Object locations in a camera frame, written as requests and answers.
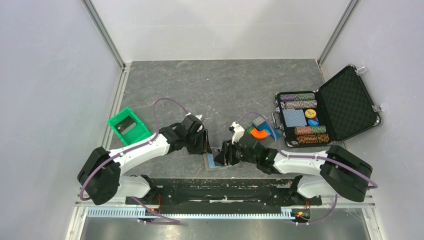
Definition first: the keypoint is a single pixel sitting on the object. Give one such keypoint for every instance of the bottom poker chip row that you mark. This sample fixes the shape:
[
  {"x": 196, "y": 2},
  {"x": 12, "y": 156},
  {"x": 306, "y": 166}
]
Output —
[{"x": 313, "y": 139}]

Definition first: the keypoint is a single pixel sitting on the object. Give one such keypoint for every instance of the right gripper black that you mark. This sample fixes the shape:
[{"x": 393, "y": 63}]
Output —
[{"x": 229, "y": 148}]

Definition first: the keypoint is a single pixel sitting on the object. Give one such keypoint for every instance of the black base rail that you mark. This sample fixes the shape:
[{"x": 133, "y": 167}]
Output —
[{"x": 225, "y": 195}]

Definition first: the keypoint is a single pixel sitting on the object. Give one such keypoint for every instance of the grey toy brick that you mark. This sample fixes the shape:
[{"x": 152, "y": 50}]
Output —
[{"x": 259, "y": 123}]

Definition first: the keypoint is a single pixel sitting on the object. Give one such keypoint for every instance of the poker chip row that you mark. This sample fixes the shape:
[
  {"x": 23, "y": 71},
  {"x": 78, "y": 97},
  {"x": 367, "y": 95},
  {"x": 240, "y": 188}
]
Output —
[
  {"x": 313, "y": 139},
  {"x": 297, "y": 97},
  {"x": 300, "y": 104},
  {"x": 310, "y": 130}
]

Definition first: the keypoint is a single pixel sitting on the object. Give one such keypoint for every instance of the orange curved block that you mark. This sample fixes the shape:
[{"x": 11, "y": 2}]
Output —
[{"x": 259, "y": 134}]

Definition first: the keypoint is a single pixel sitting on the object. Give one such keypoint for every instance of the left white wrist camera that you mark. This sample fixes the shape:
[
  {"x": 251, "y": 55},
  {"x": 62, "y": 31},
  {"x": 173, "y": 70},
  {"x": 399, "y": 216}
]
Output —
[{"x": 198, "y": 124}]

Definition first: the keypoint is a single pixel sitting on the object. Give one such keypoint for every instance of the black poker chip case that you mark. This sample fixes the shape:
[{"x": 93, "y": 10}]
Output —
[{"x": 344, "y": 106}]

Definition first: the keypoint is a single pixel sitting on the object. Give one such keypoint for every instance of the blue playing card deck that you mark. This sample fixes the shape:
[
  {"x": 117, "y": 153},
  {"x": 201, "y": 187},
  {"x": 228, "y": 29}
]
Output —
[{"x": 294, "y": 118}]

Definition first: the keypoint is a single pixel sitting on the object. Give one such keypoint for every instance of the blue round chip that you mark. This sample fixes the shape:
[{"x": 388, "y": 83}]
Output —
[{"x": 313, "y": 122}]

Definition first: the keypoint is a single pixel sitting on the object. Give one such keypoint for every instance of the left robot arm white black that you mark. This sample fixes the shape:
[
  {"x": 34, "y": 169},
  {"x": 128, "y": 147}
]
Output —
[{"x": 102, "y": 177}]

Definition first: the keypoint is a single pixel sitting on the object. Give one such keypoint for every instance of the blue toy brick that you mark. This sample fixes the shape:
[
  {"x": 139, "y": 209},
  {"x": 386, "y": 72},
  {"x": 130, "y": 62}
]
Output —
[{"x": 273, "y": 132}]

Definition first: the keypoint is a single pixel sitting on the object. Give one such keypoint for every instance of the top poker chip row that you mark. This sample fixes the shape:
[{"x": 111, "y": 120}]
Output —
[{"x": 297, "y": 97}]

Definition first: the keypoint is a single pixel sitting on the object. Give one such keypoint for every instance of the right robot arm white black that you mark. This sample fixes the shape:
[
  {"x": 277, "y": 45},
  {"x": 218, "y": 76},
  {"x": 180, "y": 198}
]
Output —
[{"x": 330, "y": 172}]

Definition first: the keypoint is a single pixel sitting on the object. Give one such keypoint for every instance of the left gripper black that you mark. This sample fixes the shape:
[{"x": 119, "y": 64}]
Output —
[{"x": 204, "y": 146}]

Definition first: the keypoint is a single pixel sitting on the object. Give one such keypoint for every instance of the yellow dealer button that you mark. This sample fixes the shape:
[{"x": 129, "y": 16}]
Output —
[{"x": 310, "y": 113}]

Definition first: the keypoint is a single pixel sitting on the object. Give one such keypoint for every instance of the grey card holder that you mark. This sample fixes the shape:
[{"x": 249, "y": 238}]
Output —
[{"x": 210, "y": 164}]

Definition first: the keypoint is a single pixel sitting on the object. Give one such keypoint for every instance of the green plastic bin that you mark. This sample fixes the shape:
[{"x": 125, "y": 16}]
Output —
[{"x": 138, "y": 133}]

